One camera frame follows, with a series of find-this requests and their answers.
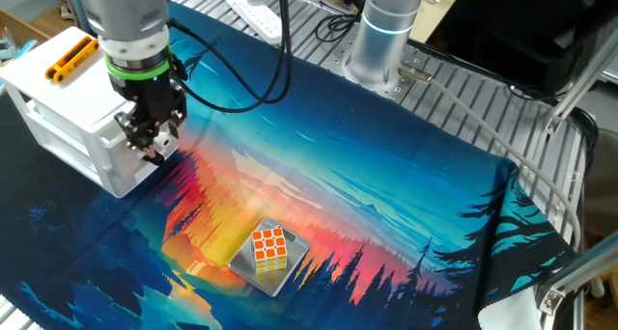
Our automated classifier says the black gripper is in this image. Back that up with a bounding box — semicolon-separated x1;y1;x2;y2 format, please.
108;68;188;153

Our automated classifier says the white plastic drawer cabinet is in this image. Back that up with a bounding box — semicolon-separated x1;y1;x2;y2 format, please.
0;25;187;200

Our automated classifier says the yellow folding hex key set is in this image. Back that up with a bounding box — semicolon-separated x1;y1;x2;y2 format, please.
44;35;100;84

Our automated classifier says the white power strip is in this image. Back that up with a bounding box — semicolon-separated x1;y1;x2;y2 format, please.
225;0;286;45

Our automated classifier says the rubik's cube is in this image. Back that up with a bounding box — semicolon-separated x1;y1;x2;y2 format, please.
250;227;289;274

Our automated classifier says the brown cardboard box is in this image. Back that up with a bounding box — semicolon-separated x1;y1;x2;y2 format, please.
0;9;49;46

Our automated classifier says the colourful landscape print cloth mat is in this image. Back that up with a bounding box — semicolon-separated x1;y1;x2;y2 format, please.
0;0;578;330

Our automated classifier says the silver digital kitchen scale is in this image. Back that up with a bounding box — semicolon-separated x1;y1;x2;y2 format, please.
227;217;312;298

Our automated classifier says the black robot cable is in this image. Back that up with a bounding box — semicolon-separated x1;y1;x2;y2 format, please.
166;0;295;114

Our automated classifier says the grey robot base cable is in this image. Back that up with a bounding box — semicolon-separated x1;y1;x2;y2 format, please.
398;62;583;252

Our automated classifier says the aluminium frame profile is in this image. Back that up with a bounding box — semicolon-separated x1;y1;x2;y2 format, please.
544;28;618;137
534;231;618;330

